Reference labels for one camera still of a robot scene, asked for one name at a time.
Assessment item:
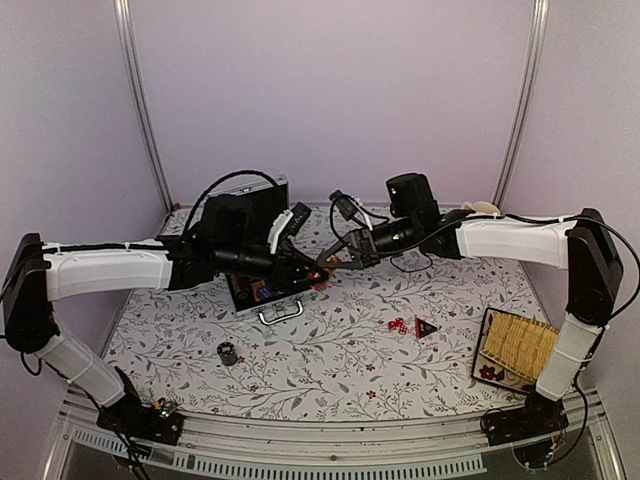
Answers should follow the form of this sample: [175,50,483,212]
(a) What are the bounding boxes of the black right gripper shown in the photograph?
[317,215,419,270]

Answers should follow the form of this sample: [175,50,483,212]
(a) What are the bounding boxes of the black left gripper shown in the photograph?
[215,242,330,294]

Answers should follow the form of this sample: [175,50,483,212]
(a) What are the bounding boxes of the aluminium poker case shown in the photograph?
[209,174,309,326]

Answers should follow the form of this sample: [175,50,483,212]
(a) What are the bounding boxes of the black poker chip stack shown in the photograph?
[216,342,238,366]

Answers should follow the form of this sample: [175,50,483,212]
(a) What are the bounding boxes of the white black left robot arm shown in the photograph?
[1,194,342,434]

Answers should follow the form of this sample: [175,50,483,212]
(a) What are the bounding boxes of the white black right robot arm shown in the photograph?
[318,209,623,436]

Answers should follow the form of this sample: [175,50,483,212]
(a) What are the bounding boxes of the red dice pair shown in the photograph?
[388,317,407,335]

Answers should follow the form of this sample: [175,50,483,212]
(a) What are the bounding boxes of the black red triangle card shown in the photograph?
[415,317,439,339]

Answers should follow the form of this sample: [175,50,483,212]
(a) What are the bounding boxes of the cream ribbed mug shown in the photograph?
[461,201,501,216]

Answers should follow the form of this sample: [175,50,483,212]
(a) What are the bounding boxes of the woven bamboo tray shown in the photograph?
[471,308,559,394]

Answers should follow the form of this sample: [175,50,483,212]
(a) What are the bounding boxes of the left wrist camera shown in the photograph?
[267,202,311,254]

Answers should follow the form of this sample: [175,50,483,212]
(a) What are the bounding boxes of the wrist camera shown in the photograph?
[267,202,311,254]
[386,173,440,221]

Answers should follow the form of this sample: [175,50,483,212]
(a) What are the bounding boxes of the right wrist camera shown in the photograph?
[386,173,440,221]

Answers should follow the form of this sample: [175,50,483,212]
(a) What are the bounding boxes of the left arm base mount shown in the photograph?
[97,395,185,446]

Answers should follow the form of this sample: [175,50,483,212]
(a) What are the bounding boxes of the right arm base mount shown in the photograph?
[480,391,569,446]

